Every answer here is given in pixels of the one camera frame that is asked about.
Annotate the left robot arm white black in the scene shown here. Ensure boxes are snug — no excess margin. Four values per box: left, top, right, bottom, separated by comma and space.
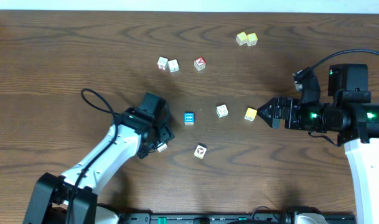
24, 99, 174, 223

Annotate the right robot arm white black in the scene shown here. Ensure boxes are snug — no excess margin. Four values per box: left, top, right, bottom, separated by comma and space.
257, 63, 379, 223

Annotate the pale yellow far block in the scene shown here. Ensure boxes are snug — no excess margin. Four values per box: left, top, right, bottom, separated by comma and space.
236, 32, 248, 45

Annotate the blue top wooden block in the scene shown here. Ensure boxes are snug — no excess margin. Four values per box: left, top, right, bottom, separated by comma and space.
184, 113, 195, 125

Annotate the yellow block near centre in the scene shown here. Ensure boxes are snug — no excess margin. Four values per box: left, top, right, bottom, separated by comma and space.
244, 108, 257, 121

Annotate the red letter A block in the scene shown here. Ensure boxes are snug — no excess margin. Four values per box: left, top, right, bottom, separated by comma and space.
194, 57, 207, 71

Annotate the white red wooden block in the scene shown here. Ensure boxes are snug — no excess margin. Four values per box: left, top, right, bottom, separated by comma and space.
157, 57, 169, 70

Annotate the yellow far right block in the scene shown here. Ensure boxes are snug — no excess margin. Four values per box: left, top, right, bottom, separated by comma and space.
246, 33, 258, 47

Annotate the white block letter B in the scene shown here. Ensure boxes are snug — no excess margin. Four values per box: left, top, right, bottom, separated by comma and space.
157, 143, 168, 152

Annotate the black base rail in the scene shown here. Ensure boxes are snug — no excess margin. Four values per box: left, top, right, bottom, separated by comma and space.
119, 206, 357, 224

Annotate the white letter wooden block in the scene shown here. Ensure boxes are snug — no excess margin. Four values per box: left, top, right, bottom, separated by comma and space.
168, 59, 179, 72

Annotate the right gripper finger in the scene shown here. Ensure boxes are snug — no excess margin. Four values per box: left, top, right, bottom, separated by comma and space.
260, 112, 281, 129
258, 97, 281, 112

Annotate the white green wooden block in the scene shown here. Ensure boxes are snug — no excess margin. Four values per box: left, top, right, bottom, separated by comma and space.
216, 105, 228, 118

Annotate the brown circle wooden block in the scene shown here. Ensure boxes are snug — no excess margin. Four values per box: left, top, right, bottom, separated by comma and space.
194, 145, 207, 159

